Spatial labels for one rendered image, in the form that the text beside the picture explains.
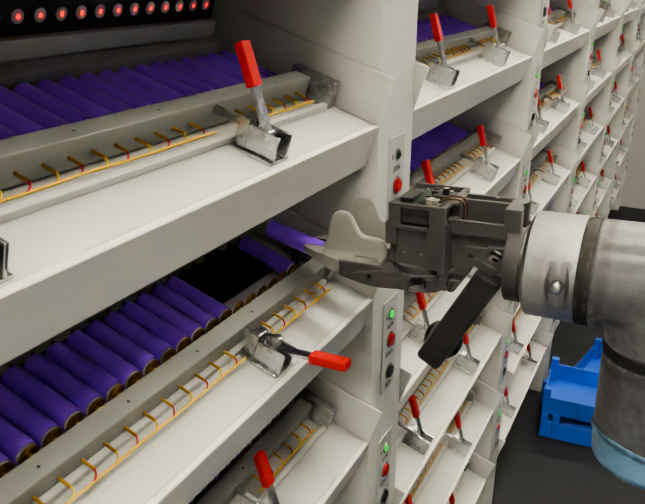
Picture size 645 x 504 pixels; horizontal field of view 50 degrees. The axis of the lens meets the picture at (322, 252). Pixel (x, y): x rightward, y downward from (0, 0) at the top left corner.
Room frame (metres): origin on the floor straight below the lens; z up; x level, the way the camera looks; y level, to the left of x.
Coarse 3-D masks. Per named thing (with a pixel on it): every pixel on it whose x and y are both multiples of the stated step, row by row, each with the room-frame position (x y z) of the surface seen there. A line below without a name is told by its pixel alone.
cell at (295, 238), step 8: (272, 224) 0.67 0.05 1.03; (280, 224) 0.67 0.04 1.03; (272, 232) 0.66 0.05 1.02; (280, 232) 0.66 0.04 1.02; (288, 232) 0.66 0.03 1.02; (296, 232) 0.66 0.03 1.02; (280, 240) 0.66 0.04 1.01; (288, 240) 0.66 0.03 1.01; (296, 240) 0.65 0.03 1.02; (304, 240) 0.65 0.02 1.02; (312, 240) 0.65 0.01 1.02; (320, 240) 0.65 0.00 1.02; (296, 248) 0.65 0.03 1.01
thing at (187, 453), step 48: (144, 288) 0.61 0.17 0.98; (336, 288) 0.69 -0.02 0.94; (288, 336) 0.59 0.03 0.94; (336, 336) 0.62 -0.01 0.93; (240, 384) 0.51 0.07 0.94; (288, 384) 0.53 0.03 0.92; (144, 432) 0.43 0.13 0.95; (192, 432) 0.44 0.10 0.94; (240, 432) 0.47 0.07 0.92; (144, 480) 0.39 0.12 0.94; (192, 480) 0.41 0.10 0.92
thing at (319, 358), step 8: (280, 352) 0.53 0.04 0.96; (288, 352) 0.53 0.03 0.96; (296, 352) 0.53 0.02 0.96; (304, 352) 0.53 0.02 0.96; (312, 352) 0.52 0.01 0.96; (320, 352) 0.52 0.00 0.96; (312, 360) 0.52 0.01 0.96; (320, 360) 0.51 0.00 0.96; (328, 360) 0.51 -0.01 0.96; (336, 360) 0.51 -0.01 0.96; (344, 360) 0.51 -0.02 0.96; (336, 368) 0.51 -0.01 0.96; (344, 368) 0.50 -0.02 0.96
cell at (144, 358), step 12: (96, 324) 0.51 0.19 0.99; (96, 336) 0.50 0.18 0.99; (108, 336) 0.50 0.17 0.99; (120, 336) 0.50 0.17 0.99; (108, 348) 0.50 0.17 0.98; (120, 348) 0.49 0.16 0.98; (132, 348) 0.49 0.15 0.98; (132, 360) 0.49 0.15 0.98; (144, 360) 0.48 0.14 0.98; (144, 372) 0.49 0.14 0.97
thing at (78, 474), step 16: (320, 288) 0.68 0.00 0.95; (272, 320) 0.60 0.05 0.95; (240, 352) 0.55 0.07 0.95; (208, 368) 0.51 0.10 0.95; (192, 384) 0.49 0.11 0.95; (176, 400) 0.47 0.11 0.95; (144, 416) 0.44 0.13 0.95; (160, 416) 0.45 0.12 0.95; (128, 432) 0.42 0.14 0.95; (96, 464) 0.39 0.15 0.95; (48, 496) 0.36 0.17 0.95
